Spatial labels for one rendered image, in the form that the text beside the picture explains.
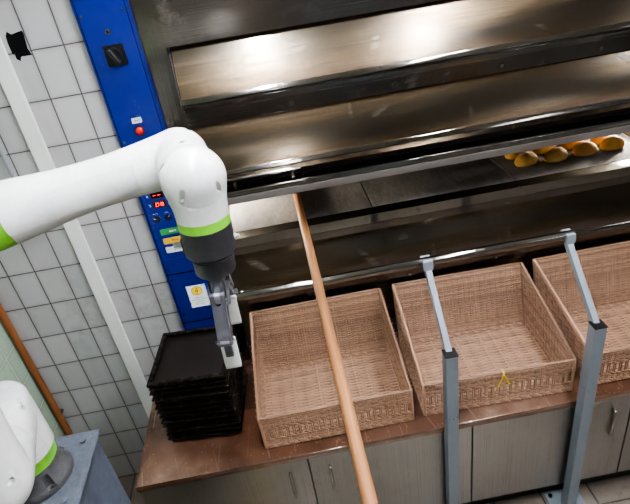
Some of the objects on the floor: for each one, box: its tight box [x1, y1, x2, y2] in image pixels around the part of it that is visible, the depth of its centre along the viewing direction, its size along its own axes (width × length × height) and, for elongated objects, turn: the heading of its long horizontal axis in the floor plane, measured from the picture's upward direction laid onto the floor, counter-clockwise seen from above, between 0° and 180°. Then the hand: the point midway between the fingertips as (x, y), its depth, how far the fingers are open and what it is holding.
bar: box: [210, 228, 608, 504], centre depth 192 cm, size 31×127×118 cm, turn 110°
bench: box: [136, 284, 630, 504], centre depth 226 cm, size 56×242×58 cm, turn 110°
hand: (233, 339), depth 106 cm, fingers open, 13 cm apart
